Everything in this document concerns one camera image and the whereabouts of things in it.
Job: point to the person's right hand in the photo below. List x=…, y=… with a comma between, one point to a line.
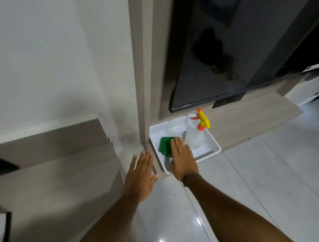
x=183, y=162

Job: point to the person's left hand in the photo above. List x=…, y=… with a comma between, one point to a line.
x=139, y=179

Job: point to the green cloth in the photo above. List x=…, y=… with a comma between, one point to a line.
x=165, y=145

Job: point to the person's left forearm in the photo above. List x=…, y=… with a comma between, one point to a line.
x=112, y=222

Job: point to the person's right forearm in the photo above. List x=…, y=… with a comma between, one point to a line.
x=229, y=214

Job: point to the dark wristband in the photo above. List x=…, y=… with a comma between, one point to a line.
x=184, y=184

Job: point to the clear spray bottle yellow trigger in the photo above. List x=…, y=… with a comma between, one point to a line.
x=195, y=137

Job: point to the white plastic tray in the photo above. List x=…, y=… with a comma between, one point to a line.
x=211, y=149

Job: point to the black socket under television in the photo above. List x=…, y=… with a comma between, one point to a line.
x=228, y=101

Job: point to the low wooden television shelf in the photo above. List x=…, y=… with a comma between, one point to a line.
x=249, y=119

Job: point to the wooden vertical panel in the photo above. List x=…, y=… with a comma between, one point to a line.
x=144, y=74

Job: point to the black television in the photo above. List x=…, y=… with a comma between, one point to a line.
x=224, y=62

